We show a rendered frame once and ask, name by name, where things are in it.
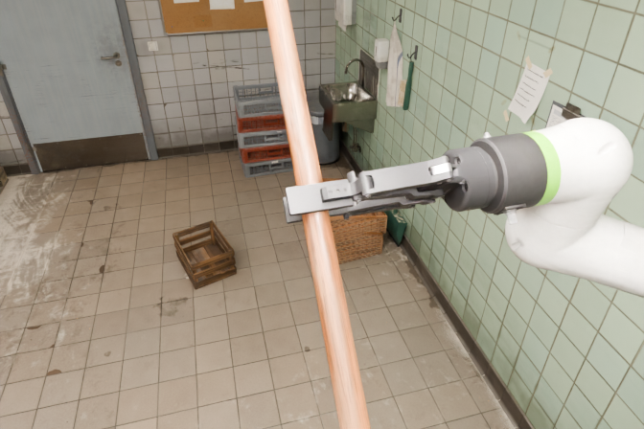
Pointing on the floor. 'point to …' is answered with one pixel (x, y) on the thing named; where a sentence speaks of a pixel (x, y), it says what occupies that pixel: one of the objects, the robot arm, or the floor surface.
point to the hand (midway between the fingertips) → (315, 201)
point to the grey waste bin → (330, 150)
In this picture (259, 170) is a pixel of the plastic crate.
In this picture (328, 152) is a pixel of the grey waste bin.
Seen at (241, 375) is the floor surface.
